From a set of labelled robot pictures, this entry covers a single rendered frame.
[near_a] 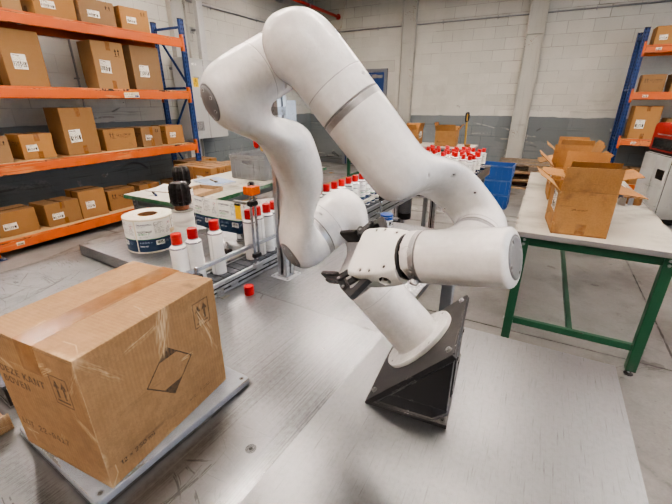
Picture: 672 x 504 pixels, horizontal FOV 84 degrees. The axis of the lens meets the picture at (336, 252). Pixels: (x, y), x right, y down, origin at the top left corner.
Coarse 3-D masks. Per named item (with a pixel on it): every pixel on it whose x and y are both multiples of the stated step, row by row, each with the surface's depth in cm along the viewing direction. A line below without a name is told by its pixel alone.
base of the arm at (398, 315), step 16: (368, 288) 86; (384, 288) 85; (400, 288) 87; (368, 304) 86; (384, 304) 85; (400, 304) 85; (416, 304) 88; (384, 320) 86; (400, 320) 85; (416, 320) 85; (432, 320) 88; (448, 320) 86; (400, 336) 86; (416, 336) 85; (432, 336) 84; (400, 352) 89; (416, 352) 83
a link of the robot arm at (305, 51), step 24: (288, 24) 46; (312, 24) 45; (264, 48) 50; (288, 48) 46; (312, 48) 45; (336, 48) 46; (288, 72) 48; (312, 72) 46; (336, 72) 46; (360, 72) 47; (312, 96) 48; (336, 96) 46
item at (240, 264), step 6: (270, 252) 156; (276, 252) 156; (264, 258) 150; (228, 264) 145; (234, 264) 145; (240, 264) 145; (246, 264) 145; (252, 264) 145; (228, 270) 140; (234, 270) 140; (240, 270) 140; (210, 276) 135; (216, 276) 135; (222, 276) 135; (228, 276) 135; (216, 282) 131; (0, 378) 85; (0, 384) 83
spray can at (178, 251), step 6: (174, 234) 116; (180, 234) 116; (174, 240) 116; (180, 240) 117; (174, 246) 116; (180, 246) 117; (186, 246) 119; (174, 252) 116; (180, 252) 117; (186, 252) 119; (174, 258) 117; (180, 258) 117; (186, 258) 119; (174, 264) 118; (180, 264) 118; (186, 264) 119; (180, 270) 119; (186, 270) 120
